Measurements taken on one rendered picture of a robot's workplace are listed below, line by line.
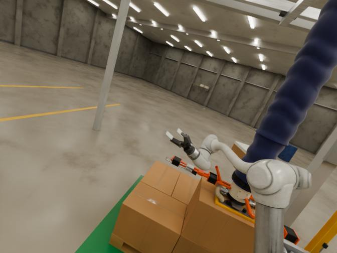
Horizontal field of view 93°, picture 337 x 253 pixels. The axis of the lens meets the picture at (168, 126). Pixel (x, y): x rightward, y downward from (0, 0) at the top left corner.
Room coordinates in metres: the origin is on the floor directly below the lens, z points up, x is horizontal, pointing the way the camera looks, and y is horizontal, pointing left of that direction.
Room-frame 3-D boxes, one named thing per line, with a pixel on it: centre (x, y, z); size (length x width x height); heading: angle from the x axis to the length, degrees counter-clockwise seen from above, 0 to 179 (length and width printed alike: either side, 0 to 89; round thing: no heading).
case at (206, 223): (1.25, -0.77, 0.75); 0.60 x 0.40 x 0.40; 80
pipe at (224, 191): (1.24, -0.77, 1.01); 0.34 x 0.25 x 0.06; 79
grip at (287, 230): (0.93, -1.02, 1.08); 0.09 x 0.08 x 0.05; 169
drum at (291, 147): (7.47, -5.68, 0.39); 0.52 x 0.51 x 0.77; 150
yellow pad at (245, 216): (1.15, -0.76, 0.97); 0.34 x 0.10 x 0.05; 79
